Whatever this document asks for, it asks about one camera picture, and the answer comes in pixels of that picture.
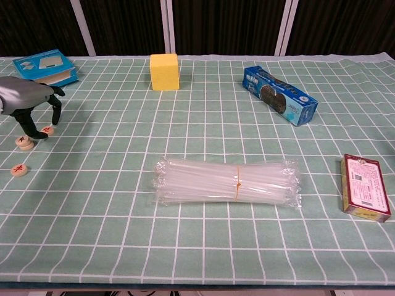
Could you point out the blue kitchen scale box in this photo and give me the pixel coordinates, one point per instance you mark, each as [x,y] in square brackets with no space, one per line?
[46,63]

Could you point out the blue cookie box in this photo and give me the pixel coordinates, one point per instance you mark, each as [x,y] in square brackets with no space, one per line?
[277,92]

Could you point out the yellow sponge cube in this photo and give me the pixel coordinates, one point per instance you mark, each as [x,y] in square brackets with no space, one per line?
[165,74]

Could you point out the round wooden chess piece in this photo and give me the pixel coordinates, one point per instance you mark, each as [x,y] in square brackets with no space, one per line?
[50,130]
[22,140]
[27,148]
[19,170]

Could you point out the green checked tablecloth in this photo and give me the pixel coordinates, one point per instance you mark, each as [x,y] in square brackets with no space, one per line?
[123,138]

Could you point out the white partition frame post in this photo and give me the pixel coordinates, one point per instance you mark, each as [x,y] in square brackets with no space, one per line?
[168,26]
[82,29]
[284,27]

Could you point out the yellow rubber band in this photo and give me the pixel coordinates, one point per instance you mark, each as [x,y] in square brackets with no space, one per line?
[238,185]

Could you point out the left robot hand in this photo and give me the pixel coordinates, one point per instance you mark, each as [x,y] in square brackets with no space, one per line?
[21,95]

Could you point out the red playing card box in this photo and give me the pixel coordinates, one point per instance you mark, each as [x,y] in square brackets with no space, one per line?
[365,188]

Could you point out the clear wrapped straw bundle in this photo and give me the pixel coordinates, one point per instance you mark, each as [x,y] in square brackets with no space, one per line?
[210,185]

